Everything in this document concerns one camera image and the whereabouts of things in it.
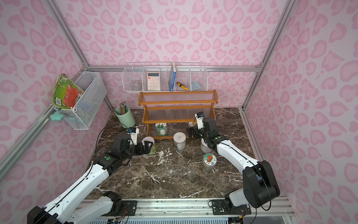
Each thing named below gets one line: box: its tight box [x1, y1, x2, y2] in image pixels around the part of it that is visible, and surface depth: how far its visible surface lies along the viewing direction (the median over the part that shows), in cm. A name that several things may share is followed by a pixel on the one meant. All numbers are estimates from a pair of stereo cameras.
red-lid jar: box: [202, 153, 217, 172], surface depth 84 cm
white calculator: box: [146, 71, 160, 91], surface depth 95 cm
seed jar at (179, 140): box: [172, 131, 187, 151], surface depth 92 cm
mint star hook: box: [49, 110, 64, 121], surface depth 64 cm
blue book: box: [168, 61, 177, 92], surface depth 89 cm
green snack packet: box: [51, 73, 85, 110], surface depth 73 cm
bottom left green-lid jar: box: [155, 122, 168, 137], surface depth 99 cm
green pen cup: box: [114, 104, 136, 129], surface depth 103 cm
